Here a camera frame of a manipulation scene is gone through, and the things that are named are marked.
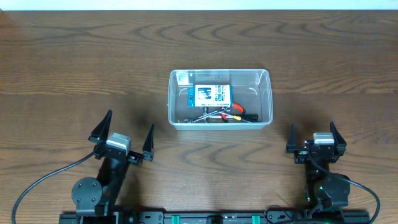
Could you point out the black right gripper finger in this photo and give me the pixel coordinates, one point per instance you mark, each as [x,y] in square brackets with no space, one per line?
[291,142]
[340,143]

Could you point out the red black pliers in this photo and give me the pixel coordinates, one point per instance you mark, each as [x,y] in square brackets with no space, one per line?
[234,106]

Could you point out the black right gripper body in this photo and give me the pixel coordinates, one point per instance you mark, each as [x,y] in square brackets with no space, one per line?
[301,155]

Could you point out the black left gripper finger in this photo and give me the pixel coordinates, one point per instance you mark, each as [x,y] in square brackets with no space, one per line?
[101,131]
[148,147]

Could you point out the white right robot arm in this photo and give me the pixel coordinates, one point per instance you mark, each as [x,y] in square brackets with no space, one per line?
[325,192]

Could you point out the small claw hammer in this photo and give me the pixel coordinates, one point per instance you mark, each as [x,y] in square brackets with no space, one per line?
[218,116]

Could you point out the blue white screwdriver box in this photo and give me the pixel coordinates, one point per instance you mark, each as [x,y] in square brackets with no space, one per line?
[210,96]

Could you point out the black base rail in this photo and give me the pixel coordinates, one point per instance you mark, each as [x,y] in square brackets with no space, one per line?
[271,216]

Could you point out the black yellow screwdriver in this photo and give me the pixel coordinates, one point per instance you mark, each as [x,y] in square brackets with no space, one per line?
[246,118]

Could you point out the silver wrench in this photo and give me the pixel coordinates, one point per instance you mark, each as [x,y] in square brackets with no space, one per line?
[194,120]

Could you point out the clear plastic container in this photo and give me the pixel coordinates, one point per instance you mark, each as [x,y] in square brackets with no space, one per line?
[251,89]

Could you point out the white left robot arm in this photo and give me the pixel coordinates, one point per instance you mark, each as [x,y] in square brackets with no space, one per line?
[95,197]

